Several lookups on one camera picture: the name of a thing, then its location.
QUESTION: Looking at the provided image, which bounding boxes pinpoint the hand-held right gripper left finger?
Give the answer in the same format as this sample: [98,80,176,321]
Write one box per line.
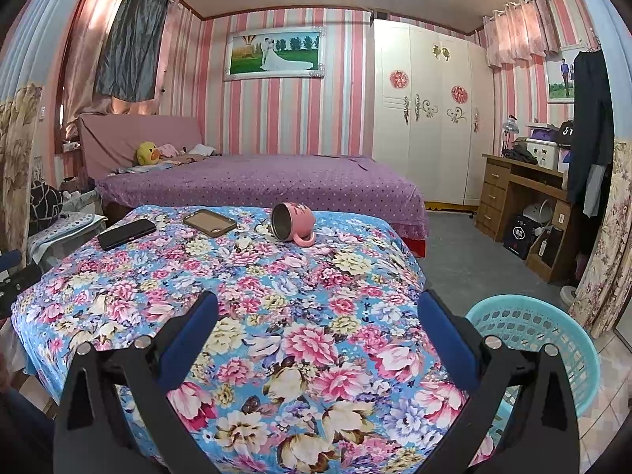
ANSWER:
[52,290,219,474]

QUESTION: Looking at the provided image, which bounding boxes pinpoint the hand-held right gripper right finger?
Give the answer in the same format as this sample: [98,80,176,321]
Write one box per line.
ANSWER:
[410,289,581,474]

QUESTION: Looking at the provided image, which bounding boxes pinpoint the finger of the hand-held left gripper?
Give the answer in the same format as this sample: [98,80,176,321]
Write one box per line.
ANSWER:
[0,249,43,322]

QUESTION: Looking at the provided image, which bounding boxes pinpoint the teal plastic basket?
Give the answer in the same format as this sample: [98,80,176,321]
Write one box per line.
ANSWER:
[464,295,602,435]

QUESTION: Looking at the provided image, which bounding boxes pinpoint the nightstand with spotted pad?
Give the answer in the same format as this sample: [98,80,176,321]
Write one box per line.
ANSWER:
[27,214,107,262]

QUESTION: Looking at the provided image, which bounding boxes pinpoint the black white patterned bag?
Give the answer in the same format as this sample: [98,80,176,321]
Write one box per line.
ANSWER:
[30,180,65,233]

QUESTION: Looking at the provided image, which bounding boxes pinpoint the floral blue pink cloth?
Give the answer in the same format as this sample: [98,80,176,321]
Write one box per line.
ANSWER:
[11,205,499,474]

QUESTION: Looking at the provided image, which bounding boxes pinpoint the floral beige curtain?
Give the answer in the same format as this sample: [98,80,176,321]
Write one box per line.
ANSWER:
[0,84,45,277]
[568,138,632,339]

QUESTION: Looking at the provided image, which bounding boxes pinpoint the tan phone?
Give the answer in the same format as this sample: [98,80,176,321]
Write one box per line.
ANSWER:
[182,209,238,238]

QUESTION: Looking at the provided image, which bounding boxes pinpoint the black phone case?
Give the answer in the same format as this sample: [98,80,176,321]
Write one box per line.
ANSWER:
[97,218,158,251]

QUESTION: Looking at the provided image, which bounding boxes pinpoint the black box with white print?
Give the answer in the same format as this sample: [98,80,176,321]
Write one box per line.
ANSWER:
[502,214,536,260]

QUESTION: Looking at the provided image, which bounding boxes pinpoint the cardboard box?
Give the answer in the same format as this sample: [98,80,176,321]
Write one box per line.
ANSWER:
[526,227,564,270]

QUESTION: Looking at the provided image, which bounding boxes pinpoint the person's dark trousers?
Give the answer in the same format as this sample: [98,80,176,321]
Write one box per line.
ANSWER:
[0,390,55,474]

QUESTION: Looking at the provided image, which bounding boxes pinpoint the wooden desk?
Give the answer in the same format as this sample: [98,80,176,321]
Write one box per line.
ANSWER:
[476,153,574,282]

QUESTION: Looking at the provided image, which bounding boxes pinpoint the small white fan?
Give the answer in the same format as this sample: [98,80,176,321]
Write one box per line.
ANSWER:
[521,200,554,228]

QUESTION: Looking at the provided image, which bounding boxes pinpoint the pink mug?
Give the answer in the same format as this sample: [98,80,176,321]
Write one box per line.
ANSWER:
[271,202,317,246]

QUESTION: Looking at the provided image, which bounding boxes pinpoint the pink covered headboard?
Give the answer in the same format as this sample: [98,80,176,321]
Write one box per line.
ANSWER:
[76,113,204,179]

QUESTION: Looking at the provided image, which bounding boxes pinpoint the bed with purple spotted cover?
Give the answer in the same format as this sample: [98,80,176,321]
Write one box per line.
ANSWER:
[94,153,429,258]

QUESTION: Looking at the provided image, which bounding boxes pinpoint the yellow duck plush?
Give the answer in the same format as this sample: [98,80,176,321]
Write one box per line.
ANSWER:
[137,141,161,166]

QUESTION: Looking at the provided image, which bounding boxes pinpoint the white wardrobe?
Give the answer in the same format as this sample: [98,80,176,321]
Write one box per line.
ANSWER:
[371,19,495,208]

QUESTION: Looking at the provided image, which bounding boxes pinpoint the dark clothes pile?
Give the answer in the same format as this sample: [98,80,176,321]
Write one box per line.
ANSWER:
[508,143,539,164]

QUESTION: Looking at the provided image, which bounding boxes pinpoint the white storage box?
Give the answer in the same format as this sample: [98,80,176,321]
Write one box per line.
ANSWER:
[526,141,561,171]

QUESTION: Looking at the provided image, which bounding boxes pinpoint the desk lamp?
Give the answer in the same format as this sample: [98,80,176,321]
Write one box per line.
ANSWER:
[501,115,519,156]

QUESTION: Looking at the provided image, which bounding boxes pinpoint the pink window curtain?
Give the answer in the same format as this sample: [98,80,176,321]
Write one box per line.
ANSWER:
[59,0,198,141]

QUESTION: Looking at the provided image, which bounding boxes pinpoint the dark hanging coat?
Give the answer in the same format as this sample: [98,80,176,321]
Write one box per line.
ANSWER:
[565,49,615,218]

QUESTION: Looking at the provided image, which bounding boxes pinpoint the grey hanging cloth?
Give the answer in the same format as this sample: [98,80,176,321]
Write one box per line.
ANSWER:
[94,0,170,102]

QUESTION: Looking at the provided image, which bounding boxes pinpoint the small couple photo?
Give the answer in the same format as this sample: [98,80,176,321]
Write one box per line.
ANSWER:
[545,52,578,104]

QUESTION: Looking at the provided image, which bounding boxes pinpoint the framed wedding photo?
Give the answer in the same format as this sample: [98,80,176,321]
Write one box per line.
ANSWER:
[223,26,327,81]

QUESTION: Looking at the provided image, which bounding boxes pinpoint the pink valance curtain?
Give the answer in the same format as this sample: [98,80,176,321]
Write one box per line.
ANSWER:
[483,0,561,67]

